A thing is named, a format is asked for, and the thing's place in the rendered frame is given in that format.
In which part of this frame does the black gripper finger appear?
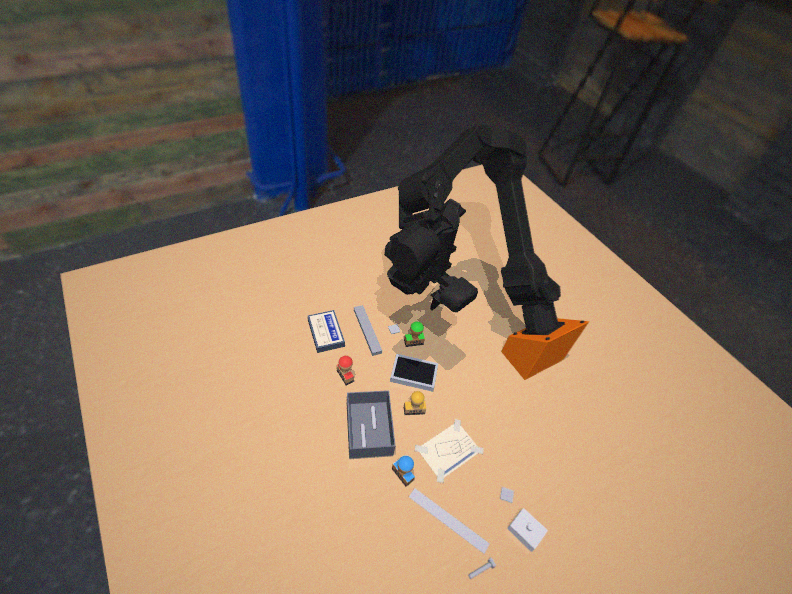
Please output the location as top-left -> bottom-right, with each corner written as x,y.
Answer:
430,289 -> 442,311

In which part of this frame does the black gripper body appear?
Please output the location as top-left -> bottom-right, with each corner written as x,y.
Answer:
384,241 -> 478,313

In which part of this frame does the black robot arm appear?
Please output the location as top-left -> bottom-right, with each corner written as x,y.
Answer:
387,124 -> 565,335

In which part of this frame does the grey bolt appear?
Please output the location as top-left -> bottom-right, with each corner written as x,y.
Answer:
469,558 -> 496,579

